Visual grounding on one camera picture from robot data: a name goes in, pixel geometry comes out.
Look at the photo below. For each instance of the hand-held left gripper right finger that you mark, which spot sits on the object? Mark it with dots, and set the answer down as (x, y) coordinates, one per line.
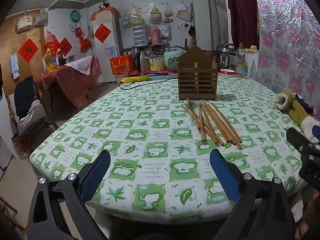
(223, 175)

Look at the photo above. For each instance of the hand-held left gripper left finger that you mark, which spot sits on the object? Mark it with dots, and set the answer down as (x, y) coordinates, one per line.
(96, 175)

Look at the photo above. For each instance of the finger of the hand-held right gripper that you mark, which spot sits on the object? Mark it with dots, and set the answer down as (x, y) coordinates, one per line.
(297, 137)
(317, 133)

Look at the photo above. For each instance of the pile of wooden chopsticks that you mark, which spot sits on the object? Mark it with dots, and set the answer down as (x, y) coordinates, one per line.
(212, 125)

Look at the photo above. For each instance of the wooden chopstick holder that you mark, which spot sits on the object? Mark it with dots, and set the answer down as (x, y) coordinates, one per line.
(197, 80)

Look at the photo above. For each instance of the yellow plush slipper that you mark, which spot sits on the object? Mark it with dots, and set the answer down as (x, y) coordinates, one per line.
(295, 107)

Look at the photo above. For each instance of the green patterned tablecloth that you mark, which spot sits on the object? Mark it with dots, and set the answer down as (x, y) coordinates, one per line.
(150, 140)

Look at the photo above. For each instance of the wooden chair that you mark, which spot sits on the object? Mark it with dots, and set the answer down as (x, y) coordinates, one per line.
(32, 127)

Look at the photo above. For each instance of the white carton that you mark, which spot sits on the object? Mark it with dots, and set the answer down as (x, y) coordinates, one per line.
(252, 65)

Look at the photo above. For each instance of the clear plastic bottle yellow label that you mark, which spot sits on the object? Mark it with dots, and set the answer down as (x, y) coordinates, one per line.
(241, 65)

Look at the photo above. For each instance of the red cloth covered table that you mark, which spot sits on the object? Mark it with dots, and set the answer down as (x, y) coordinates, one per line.
(72, 85)

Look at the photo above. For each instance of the red and white bowl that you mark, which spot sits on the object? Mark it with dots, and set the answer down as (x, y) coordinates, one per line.
(227, 72)

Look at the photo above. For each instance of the pink floral plastic sheet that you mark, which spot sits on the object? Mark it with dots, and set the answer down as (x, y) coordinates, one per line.
(287, 35)

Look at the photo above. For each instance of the yellow handheld appliance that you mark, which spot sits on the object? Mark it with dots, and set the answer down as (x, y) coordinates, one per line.
(135, 78)

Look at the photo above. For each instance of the dark jacket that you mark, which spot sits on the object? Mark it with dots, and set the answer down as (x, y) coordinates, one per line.
(25, 97)

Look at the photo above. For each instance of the black silver pressure cooker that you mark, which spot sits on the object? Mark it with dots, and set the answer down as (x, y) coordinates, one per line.
(225, 56)

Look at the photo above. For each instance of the white pink cloth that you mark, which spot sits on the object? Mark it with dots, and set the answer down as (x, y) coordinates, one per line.
(80, 65)

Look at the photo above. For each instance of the red gift bag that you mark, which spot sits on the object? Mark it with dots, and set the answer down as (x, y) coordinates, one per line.
(121, 66)

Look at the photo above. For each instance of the cooking oil bottle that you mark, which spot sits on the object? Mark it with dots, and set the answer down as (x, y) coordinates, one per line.
(49, 63)

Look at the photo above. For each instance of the dark sauce bottle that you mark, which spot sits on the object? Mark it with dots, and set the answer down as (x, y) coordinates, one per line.
(61, 58)

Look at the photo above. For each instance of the steel electric kettle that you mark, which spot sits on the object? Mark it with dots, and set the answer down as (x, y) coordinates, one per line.
(142, 61)

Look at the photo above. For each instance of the white refrigerator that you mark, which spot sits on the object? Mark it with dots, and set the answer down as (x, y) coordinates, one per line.
(107, 52)

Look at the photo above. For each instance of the cream yellow pot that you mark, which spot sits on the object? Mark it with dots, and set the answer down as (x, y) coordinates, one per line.
(157, 63)

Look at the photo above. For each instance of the pale green rice cooker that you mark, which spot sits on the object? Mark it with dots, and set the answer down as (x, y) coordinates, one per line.
(172, 58)

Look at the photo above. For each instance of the red diamond paper poster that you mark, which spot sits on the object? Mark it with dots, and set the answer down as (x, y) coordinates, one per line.
(102, 33)
(28, 50)
(65, 46)

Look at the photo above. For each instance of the dark red curtain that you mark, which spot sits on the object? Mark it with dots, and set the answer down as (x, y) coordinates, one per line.
(241, 12)

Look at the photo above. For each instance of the red plastic bag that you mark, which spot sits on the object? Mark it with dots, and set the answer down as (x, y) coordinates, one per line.
(51, 41)

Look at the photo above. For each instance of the white plastic drawer unit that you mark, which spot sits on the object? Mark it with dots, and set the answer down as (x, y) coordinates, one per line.
(139, 36)

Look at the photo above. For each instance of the pink thermos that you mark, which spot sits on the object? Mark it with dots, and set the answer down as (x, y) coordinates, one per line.
(155, 35)

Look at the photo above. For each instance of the teal round plate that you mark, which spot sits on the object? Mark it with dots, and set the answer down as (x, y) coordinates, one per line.
(75, 16)

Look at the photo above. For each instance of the orange cloth cover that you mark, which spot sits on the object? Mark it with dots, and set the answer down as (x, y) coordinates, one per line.
(105, 11)

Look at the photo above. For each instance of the panda plush toy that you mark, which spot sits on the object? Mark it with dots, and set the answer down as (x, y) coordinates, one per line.
(103, 5)

